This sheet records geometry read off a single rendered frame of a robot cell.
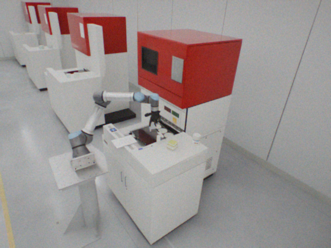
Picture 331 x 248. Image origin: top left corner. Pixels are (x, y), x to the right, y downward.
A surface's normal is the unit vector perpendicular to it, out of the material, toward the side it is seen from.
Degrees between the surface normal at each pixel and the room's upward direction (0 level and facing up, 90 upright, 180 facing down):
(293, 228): 0
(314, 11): 90
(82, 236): 0
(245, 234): 0
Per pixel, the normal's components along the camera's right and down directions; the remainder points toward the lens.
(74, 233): 0.04, -0.87
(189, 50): 0.61, 0.42
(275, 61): -0.79, 0.27
